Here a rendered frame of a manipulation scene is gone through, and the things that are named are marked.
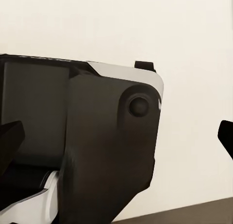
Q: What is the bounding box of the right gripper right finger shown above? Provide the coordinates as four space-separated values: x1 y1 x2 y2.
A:
217 120 233 159

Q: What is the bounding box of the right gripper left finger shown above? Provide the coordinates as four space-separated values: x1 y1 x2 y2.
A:
0 120 25 178

